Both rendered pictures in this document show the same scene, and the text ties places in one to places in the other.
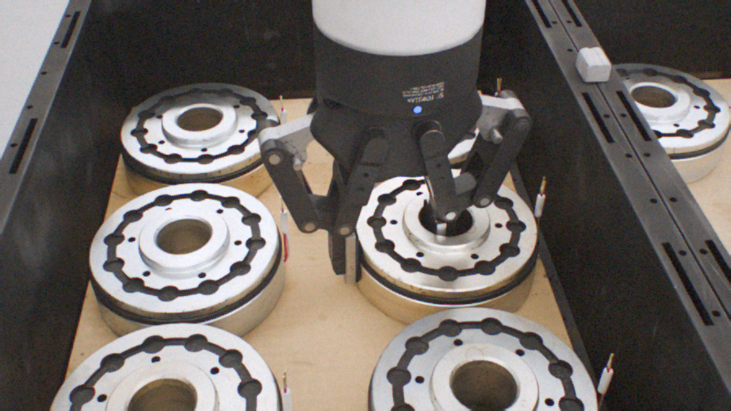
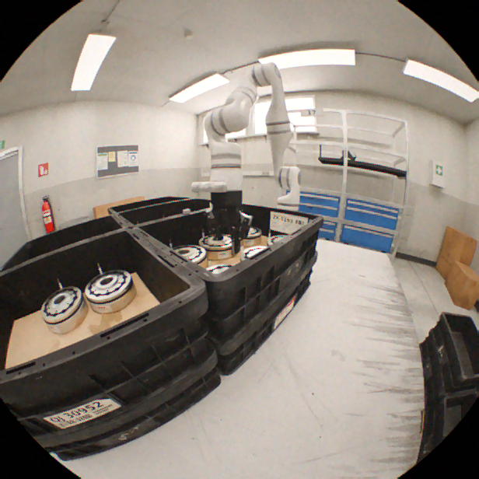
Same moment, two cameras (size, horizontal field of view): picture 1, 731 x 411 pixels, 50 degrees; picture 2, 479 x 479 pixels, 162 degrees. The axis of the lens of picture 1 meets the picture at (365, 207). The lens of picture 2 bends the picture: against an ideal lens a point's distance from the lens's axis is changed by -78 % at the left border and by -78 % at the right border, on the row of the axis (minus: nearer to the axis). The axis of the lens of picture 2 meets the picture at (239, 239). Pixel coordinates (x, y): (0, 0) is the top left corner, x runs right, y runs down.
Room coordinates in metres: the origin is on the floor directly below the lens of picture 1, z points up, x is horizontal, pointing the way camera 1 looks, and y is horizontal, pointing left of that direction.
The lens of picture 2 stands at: (0.58, 0.29, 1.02)
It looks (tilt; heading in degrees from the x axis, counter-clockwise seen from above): 21 degrees down; 226
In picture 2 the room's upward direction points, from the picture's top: straight up
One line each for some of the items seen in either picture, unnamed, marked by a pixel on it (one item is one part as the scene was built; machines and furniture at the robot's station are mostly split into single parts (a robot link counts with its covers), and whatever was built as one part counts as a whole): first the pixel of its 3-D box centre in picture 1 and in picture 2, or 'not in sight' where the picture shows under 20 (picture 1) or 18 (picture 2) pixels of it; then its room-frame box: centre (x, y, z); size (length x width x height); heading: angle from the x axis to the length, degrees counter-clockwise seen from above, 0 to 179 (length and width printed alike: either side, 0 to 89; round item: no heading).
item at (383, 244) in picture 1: (445, 227); (218, 241); (0.33, -0.04, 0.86); 0.10 x 0.10 x 0.01
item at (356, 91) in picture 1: (396, 90); (226, 207); (0.32, -0.01, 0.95); 0.08 x 0.08 x 0.09
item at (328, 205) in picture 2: not in sight; (310, 214); (-1.49, -0.52, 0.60); 0.72 x 0.03 x 0.56; 102
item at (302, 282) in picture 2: not in sight; (238, 281); (0.32, 0.02, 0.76); 0.40 x 0.30 x 0.12; 5
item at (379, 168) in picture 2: not in sight; (362, 166); (-1.85, 0.07, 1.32); 1.20 x 0.45 x 0.06; 102
